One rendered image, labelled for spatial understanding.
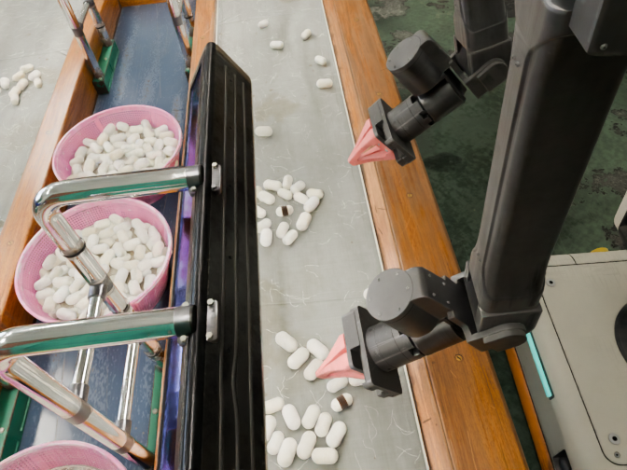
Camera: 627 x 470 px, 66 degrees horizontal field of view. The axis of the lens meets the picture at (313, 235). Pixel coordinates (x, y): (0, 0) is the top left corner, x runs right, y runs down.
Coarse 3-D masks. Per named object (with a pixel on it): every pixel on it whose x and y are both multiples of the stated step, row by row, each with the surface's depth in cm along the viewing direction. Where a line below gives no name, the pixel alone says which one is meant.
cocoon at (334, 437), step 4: (336, 424) 65; (340, 424) 65; (344, 424) 65; (332, 428) 65; (336, 428) 64; (340, 428) 64; (344, 428) 65; (332, 432) 64; (336, 432) 64; (340, 432) 64; (344, 432) 65; (328, 436) 64; (332, 436) 64; (336, 436) 64; (340, 436) 64; (328, 440) 64; (332, 440) 64; (336, 440) 64; (340, 440) 64; (328, 444) 64; (332, 444) 64; (336, 444) 64
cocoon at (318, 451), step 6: (318, 450) 63; (324, 450) 63; (330, 450) 63; (336, 450) 63; (312, 456) 63; (318, 456) 63; (324, 456) 62; (330, 456) 62; (336, 456) 63; (318, 462) 63; (324, 462) 63; (330, 462) 62
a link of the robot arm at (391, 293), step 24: (384, 288) 50; (408, 288) 48; (432, 288) 48; (456, 288) 52; (384, 312) 48; (408, 312) 47; (432, 312) 49; (456, 312) 49; (408, 336) 52; (480, 336) 49; (504, 336) 48
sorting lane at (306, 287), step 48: (240, 0) 140; (288, 0) 139; (240, 48) 125; (288, 48) 124; (288, 96) 112; (336, 96) 111; (288, 144) 102; (336, 144) 101; (336, 192) 93; (336, 240) 86; (288, 288) 80; (336, 288) 80; (336, 336) 75; (288, 384) 71; (288, 432) 66; (384, 432) 66
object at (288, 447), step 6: (288, 438) 64; (282, 444) 64; (288, 444) 64; (294, 444) 64; (282, 450) 63; (288, 450) 63; (294, 450) 64; (282, 456) 63; (288, 456) 63; (282, 462) 62; (288, 462) 63
